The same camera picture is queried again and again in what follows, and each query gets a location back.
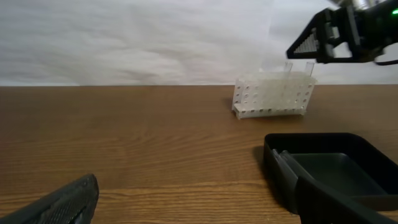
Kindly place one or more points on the clear test tube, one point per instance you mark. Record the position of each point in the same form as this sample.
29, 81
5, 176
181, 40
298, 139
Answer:
288, 68
309, 68
292, 163
284, 177

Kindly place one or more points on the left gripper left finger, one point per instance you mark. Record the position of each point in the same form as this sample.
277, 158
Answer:
68, 202

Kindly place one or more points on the white test tube rack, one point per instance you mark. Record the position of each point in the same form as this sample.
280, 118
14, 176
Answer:
270, 93

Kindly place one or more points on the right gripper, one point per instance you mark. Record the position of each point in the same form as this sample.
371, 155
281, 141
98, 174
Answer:
354, 31

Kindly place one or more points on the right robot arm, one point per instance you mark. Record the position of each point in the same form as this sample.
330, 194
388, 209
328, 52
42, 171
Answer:
379, 28

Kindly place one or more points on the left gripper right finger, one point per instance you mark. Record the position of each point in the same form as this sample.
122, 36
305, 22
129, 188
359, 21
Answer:
326, 205

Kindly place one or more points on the black tray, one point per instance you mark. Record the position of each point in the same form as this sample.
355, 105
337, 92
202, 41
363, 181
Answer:
342, 143

